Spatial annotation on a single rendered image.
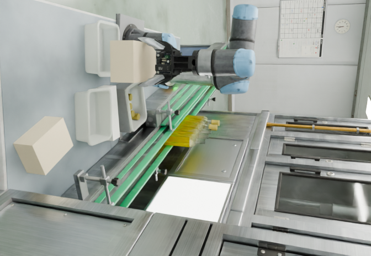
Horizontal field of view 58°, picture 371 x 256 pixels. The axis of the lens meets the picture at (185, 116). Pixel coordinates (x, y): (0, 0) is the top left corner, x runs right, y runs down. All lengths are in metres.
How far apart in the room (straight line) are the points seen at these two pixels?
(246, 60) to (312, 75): 6.89
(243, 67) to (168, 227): 0.45
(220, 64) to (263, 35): 6.72
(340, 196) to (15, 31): 1.45
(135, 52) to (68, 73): 0.43
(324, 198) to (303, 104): 6.38
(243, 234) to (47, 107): 0.80
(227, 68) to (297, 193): 0.91
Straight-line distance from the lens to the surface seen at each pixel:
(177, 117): 1.89
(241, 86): 1.39
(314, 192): 1.71
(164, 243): 0.84
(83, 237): 0.92
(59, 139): 1.22
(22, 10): 1.22
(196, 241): 0.83
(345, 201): 1.69
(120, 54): 1.01
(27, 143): 1.15
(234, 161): 1.81
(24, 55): 1.20
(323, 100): 7.97
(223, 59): 0.92
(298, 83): 7.83
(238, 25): 1.03
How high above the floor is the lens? 1.58
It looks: 18 degrees down
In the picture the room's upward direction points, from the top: 94 degrees clockwise
